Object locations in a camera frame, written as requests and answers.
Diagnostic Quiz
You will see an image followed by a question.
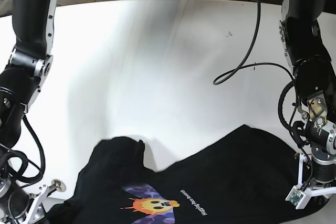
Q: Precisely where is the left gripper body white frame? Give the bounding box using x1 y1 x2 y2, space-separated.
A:
286 152 335 210

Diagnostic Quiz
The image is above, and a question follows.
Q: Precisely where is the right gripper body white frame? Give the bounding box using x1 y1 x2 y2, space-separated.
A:
15 182 57 224

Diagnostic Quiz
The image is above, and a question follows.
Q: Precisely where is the black printed T-shirt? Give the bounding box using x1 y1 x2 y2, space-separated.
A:
46 125 327 223

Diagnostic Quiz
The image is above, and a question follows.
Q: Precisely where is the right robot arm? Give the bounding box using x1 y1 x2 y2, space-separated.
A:
1 0 62 223

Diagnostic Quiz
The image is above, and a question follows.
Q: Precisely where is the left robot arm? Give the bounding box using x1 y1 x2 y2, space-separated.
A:
279 0 335 209

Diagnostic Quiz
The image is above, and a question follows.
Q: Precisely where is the left table grommet hole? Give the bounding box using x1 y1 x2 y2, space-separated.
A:
51 179 66 193

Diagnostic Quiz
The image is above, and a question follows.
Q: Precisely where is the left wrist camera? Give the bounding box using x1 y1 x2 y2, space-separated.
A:
285 184 309 210

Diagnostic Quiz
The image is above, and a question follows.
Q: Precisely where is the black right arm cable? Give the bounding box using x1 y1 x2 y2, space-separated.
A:
0 115 45 190

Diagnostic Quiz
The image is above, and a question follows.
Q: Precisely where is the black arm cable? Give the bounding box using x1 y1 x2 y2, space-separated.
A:
0 115 45 190
212 0 295 86

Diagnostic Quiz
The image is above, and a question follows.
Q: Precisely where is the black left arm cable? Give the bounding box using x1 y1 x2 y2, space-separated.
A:
212 0 295 86

